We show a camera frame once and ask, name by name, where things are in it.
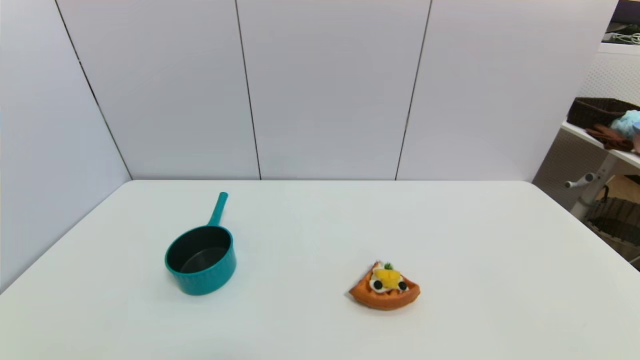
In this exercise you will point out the white side desk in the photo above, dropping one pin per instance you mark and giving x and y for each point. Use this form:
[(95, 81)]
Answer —
[(602, 175)]

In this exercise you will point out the white pegboard panel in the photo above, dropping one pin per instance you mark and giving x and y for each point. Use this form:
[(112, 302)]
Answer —
[(615, 75)]

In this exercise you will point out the dark wicker basket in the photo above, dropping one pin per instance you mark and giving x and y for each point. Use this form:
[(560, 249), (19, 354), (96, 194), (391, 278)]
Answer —
[(590, 112)]

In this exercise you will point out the light blue cloth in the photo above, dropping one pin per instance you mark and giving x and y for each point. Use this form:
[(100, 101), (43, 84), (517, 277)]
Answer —
[(630, 122)]

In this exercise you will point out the triangle waffle bread with fruit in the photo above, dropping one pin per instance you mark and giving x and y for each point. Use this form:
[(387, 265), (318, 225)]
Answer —
[(385, 300)]

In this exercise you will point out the dark slatted storage basket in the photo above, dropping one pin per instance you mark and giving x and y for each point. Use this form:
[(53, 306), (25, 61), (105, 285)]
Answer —
[(617, 220)]

